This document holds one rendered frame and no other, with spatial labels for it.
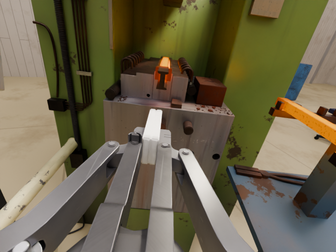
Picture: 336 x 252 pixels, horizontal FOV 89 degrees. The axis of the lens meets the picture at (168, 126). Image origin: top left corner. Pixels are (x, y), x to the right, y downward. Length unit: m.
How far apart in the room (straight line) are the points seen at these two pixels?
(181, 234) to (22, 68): 4.33
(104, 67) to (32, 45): 3.87
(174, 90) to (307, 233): 0.51
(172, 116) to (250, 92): 0.37
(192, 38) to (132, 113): 0.61
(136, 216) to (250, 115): 0.63
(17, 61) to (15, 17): 0.77
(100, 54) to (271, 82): 0.64
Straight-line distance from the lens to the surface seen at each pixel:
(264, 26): 0.72
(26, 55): 4.59
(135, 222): 0.85
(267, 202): 0.61
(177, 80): 0.53
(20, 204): 0.66
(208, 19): 1.01
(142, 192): 0.70
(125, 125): 0.53
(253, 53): 0.72
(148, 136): 0.16
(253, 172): 0.68
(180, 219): 0.82
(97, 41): 0.70
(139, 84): 0.54
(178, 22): 0.99
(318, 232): 0.63
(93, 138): 0.84
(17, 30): 4.55
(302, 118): 0.50
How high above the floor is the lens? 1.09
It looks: 27 degrees down
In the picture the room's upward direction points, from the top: 8 degrees clockwise
